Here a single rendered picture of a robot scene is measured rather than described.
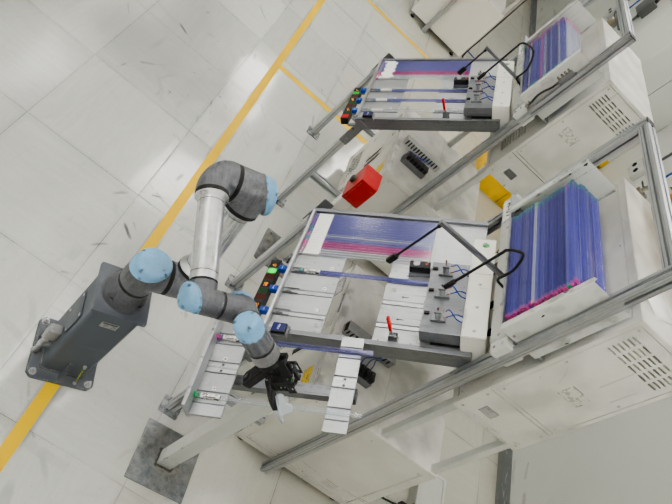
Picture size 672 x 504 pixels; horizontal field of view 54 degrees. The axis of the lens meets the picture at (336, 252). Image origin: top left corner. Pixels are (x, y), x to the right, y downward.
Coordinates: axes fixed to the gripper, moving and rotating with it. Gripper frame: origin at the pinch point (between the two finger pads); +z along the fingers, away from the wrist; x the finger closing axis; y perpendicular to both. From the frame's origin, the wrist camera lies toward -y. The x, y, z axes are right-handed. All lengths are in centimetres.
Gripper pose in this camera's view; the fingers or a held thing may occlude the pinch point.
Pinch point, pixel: (287, 401)
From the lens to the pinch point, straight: 192.7
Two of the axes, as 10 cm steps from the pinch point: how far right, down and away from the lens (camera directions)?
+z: 3.1, 7.1, 6.3
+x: 1.8, -6.9, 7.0
